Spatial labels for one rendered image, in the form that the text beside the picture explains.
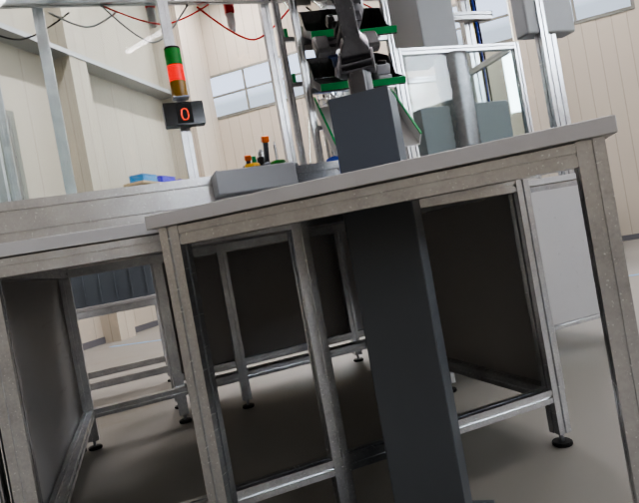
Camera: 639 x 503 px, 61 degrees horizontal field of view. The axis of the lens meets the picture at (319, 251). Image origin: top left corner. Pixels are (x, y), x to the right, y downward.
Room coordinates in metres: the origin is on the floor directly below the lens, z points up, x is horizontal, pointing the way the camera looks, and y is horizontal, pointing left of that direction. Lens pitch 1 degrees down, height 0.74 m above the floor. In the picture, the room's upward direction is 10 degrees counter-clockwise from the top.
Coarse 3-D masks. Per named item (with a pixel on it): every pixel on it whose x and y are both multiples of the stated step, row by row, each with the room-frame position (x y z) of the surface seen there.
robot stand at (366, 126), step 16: (352, 96) 1.23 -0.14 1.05; (368, 96) 1.22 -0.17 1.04; (384, 96) 1.20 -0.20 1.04; (336, 112) 1.24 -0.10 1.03; (352, 112) 1.23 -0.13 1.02; (368, 112) 1.22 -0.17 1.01; (384, 112) 1.21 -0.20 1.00; (336, 128) 1.24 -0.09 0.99; (352, 128) 1.23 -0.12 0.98; (368, 128) 1.22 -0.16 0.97; (384, 128) 1.21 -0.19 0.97; (400, 128) 1.32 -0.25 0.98; (336, 144) 1.24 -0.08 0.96; (352, 144) 1.23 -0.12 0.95; (368, 144) 1.22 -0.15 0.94; (384, 144) 1.21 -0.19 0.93; (400, 144) 1.26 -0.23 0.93; (352, 160) 1.23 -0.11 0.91; (368, 160) 1.22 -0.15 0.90; (384, 160) 1.21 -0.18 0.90; (400, 160) 1.21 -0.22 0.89
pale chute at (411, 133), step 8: (400, 104) 1.77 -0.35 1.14; (400, 112) 1.79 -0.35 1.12; (400, 120) 1.78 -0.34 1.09; (408, 120) 1.73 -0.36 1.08; (408, 128) 1.74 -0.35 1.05; (416, 128) 1.67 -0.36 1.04; (408, 136) 1.71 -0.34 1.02; (416, 136) 1.68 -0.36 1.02; (408, 144) 1.68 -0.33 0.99; (416, 144) 1.68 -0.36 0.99
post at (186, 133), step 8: (160, 0) 1.69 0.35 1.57; (160, 8) 1.69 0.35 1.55; (168, 8) 1.70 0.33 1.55; (160, 16) 1.69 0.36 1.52; (168, 16) 1.70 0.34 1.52; (168, 24) 1.69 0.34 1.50; (168, 32) 1.70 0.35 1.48; (168, 40) 1.69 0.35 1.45; (184, 128) 1.69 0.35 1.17; (184, 136) 1.69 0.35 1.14; (184, 144) 1.69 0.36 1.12; (192, 144) 1.70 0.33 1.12; (192, 152) 1.70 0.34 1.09; (192, 160) 1.69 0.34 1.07; (192, 168) 1.70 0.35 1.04; (192, 176) 1.69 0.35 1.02
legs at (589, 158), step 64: (384, 192) 1.01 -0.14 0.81; (448, 192) 0.97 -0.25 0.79; (192, 256) 1.17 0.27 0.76; (384, 256) 1.21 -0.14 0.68; (192, 320) 1.13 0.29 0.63; (384, 320) 1.22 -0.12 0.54; (192, 384) 1.14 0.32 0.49; (384, 384) 1.23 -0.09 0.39; (448, 384) 1.27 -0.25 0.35; (448, 448) 1.19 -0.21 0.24
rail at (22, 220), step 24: (312, 168) 1.49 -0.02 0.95; (336, 168) 1.52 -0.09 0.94; (96, 192) 1.30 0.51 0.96; (120, 192) 1.32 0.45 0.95; (144, 192) 1.34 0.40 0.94; (168, 192) 1.37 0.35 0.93; (192, 192) 1.38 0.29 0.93; (0, 216) 1.24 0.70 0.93; (24, 216) 1.25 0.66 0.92; (48, 216) 1.27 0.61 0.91; (72, 216) 1.28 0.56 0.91; (96, 216) 1.30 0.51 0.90; (120, 216) 1.32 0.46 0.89; (144, 216) 1.34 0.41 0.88; (0, 240) 1.23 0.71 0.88
